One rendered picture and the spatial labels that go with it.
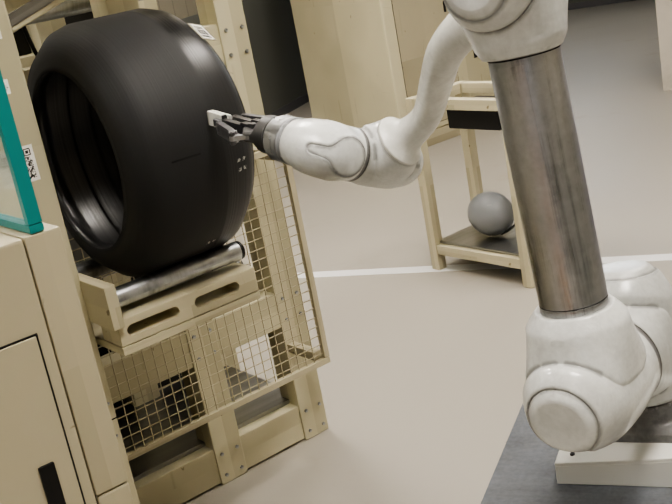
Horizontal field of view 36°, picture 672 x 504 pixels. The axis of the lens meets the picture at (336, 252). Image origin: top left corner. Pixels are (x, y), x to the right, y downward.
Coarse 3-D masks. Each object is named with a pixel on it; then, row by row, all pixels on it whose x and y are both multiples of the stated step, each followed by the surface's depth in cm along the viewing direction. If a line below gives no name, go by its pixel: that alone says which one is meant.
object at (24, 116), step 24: (0, 0) 206; (0, 24) 207; (0, 48) 208; (24, 96) 212; (24, 120) 212; (24, 144) 213; (48, 168) 217; (48, 192) 218; (48, 216) 218; (72, 264) 223; (96, 360) 229; (120, 432) 235
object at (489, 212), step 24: (456, 96) 476; (480, 96) 457; (456, 120) 448; (480, 120) 437; (504, 144) 420; (432, 192) 469; (480, 192) 488; (432, 216) 471; (480, 216) 458; (504, 216) 454; (432, 240) 475; (456, 240) 471; (480, 240) 465; (504, 240) 459; (432, 264) 480; (504, 264) 443; (528, 264) 432
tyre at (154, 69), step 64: (64, 64) 219; (128, 64) 211; (192, 64) 218; (64, 128) 255; (128, 128) 209; (192, 128) 214; (64, 192) 253; (128, 192) 215; (192, 192) 216; (128, 256) 226; (192, 256) 234
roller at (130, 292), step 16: (208, 256) 235; (224, 256) 237; (240, 256) 240; (160, 272) 229; (176, 272) 230; (192, 272) 232; (208, 272) 236; (128, 288) 224; (144, 288) 225; (160, 288) 228
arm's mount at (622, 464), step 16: (608, 448) 169; (624, 448) 167; (640, 448) 166; (656, 448) 165; (560, 464) 168; (576, 464) 167; (592, 464) 166; (608, 464) 165; (624, 464) 164; (640, 464) 163; (656, 464) 162; (560, 480) 169; (576, 480) 168; (592, 480) 167; (608, 480) 166; (624, 480) 165; (640, 480) 164; (656, 480) 163
